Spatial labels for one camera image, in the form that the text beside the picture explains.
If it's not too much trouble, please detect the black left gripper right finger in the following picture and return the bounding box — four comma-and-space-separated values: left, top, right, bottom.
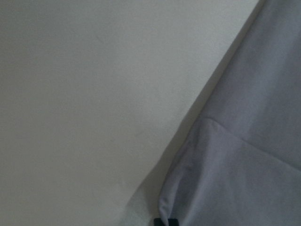
168, 218, 178, 226

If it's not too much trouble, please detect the brown t-shirt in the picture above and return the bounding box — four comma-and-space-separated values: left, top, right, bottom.
158, 0, 301, 226

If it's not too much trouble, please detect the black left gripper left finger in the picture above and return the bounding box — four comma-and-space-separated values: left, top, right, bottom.
153, 218, 163, 226

